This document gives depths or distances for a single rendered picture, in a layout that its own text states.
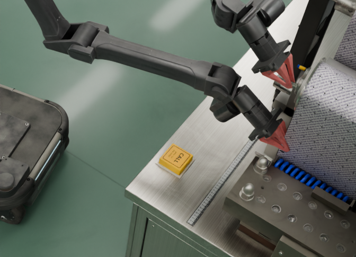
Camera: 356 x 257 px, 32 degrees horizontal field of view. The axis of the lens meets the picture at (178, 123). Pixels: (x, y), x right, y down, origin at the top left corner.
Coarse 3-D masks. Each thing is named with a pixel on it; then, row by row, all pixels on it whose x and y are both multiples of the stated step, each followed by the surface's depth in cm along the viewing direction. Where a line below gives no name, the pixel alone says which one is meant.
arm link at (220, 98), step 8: (240, 80) 158; (216, 88) 153; (232, 88) 157; (216, 96) 155; (224, 96) 154; (232, 96) 155; (216, 104) 162; (224, 104) 157; (216, 112) 164; (224, 112) 162; (232, 112) 161; (240, 112) 162; (224, 120) 164
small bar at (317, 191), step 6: (312, 192) 157; (318, 192) 157; (324, 192) 157; (318, 198) 157; (324, 198) 156; (330, 198) 156; (336, 198) 156; (330, 204) 156; (336, 204) 155; (342, 204) 155; (348, 204) 156; (336, 210) 156; (342, 210) 155
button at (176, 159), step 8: (168, 152) 174; (176, 152) 174; (184, 152) 175; (160, 160) 173; (168, 160) 172; (176, 160) 173; (184, 160) 173; (168, 168) 173; (176, 168) 171; (184, 168) 173
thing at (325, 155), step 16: (288, 128) 156; (304, 128) 153; (320, 128) 150; (288, 144) 160; (304, 144) 157; (320, 144) 154; (336, 144) 150; (352, 144) 148; (288, 160) 164; (304, 160) 160; (320, 160) 157; (336, 160) 154; (352, 160) 151; (320, 176) 161; (336, 176) 157; (352, 176) 154; (352, 192) 158
